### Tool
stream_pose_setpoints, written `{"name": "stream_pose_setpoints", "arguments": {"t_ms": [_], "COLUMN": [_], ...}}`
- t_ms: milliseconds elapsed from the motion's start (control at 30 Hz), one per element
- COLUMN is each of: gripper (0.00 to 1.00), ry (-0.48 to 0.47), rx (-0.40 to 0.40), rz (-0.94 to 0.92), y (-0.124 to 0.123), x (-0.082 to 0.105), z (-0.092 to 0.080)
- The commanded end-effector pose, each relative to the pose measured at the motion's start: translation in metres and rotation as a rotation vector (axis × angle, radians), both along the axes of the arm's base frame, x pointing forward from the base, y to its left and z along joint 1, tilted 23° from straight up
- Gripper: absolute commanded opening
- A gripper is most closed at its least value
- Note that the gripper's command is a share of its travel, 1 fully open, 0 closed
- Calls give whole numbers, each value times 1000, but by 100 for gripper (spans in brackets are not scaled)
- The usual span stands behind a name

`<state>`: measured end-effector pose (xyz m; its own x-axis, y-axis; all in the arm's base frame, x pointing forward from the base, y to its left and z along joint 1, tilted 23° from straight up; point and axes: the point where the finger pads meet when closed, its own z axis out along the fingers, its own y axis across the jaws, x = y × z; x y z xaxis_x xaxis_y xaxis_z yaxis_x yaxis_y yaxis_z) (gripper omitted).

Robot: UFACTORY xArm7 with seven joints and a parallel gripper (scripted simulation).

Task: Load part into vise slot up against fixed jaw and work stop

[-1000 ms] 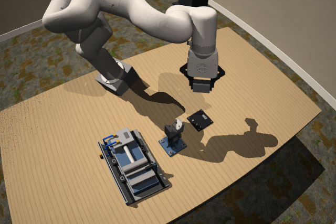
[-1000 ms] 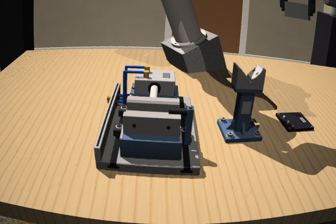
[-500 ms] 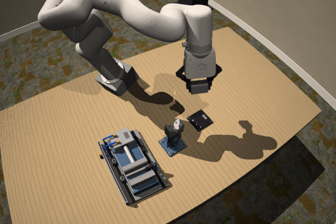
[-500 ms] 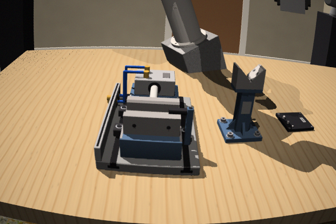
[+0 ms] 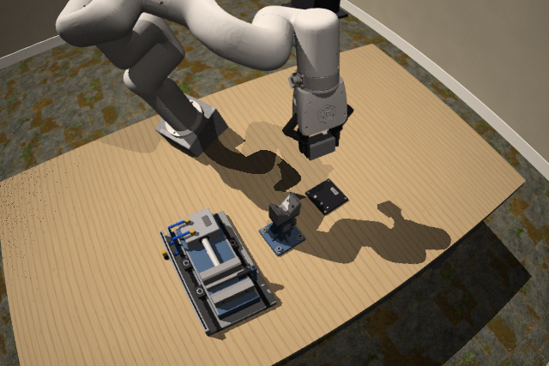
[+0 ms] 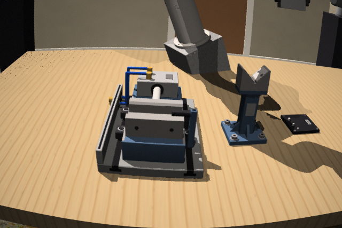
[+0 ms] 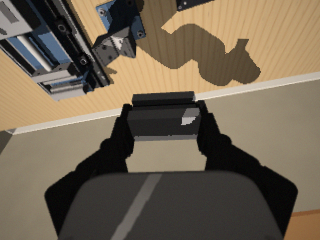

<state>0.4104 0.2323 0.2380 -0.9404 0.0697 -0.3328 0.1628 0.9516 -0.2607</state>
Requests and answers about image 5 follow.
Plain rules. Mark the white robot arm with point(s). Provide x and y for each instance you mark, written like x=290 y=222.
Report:
x=266 y=45

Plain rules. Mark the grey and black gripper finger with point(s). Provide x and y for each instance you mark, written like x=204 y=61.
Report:
x=288 y=130
x=336 y=130

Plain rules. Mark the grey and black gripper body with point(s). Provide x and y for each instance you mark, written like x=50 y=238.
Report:
x=319 y=110

